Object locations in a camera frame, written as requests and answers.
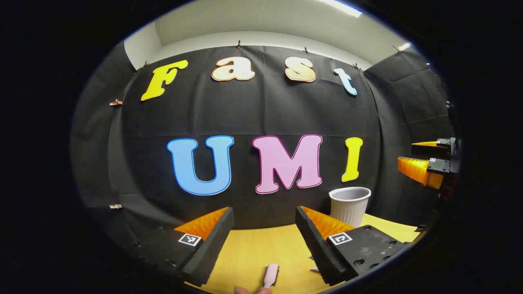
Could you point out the ceiling light strip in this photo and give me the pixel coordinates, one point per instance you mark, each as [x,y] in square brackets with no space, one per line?
[405,46]
[341,8]

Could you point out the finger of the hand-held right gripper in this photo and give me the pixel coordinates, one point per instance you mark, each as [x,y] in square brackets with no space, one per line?
[443,143]
[421,171]

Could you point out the silver cloth clip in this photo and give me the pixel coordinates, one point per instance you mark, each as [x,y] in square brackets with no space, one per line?
[115,206]

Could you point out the black backdrop cloth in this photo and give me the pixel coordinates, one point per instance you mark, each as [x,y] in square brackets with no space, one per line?
[253,110]

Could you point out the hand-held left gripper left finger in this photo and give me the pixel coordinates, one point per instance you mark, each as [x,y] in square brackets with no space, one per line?
[212,249]

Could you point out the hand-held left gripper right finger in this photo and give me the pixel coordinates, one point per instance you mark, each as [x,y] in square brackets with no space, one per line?
[316,249]

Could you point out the white ribbed garbage bin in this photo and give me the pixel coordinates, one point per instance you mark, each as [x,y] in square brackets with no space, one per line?
[349,210]

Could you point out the orange cloth clip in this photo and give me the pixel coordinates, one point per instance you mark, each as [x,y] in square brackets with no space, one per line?
[115,102]

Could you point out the yellow wooden desktop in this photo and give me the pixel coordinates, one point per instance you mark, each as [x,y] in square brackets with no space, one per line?
[253,249]

